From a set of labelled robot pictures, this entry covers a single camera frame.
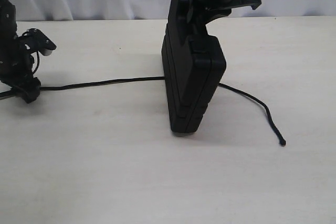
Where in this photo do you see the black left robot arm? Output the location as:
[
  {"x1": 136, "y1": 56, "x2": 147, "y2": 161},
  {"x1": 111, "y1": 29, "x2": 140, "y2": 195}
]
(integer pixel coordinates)
[{"x1": 1, "y1": 0, "x2": 41, "y2": 103}]

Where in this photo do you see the black cord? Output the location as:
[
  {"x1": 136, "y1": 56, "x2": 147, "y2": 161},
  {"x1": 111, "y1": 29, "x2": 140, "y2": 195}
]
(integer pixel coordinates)
[{"x1": 0, "y1": 76, "x2": 287, "y2": 146}]

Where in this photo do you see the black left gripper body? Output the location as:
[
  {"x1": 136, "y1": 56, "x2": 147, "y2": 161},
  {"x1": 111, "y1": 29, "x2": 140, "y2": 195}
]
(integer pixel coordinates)
[{"x1": 1, "y1": 50, "x2": 35, "y2": 88}]

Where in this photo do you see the black plastic carrying case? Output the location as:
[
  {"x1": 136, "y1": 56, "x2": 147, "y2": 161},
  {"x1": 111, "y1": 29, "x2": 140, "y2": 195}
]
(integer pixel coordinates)
[{"x1": 161, "y1": 0, "x2": 226, "y2": 134}]

